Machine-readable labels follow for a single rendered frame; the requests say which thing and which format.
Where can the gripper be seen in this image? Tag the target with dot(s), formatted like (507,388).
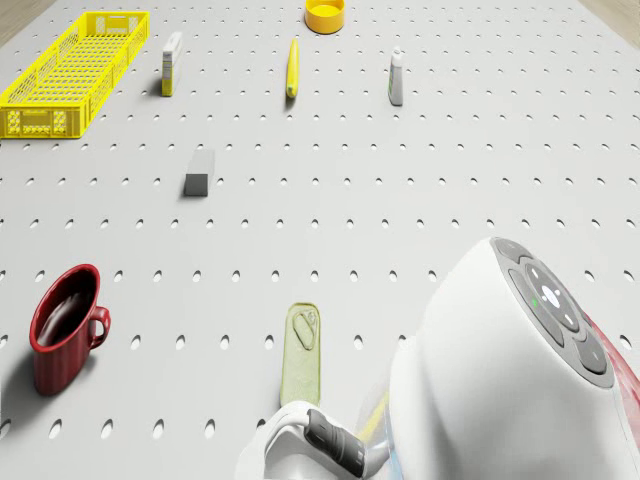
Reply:
(332,440)

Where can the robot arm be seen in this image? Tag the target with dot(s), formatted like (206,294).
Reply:
(465,380)

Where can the flat-sided can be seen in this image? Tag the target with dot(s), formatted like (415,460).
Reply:
(300,360)

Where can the red mug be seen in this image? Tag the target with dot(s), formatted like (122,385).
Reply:
(62,340)

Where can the grey cube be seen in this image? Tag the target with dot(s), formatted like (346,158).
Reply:
(198,175)

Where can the small white bottle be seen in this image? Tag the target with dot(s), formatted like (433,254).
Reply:
(396,80)

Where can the banana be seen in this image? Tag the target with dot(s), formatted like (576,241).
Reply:
(293,67)

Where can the white and yellow box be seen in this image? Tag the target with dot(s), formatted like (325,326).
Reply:
(171,65)

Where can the yellow bowl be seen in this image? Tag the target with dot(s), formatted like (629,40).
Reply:
(325,19)

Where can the yellow basket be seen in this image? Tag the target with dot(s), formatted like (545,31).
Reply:
(60,80)

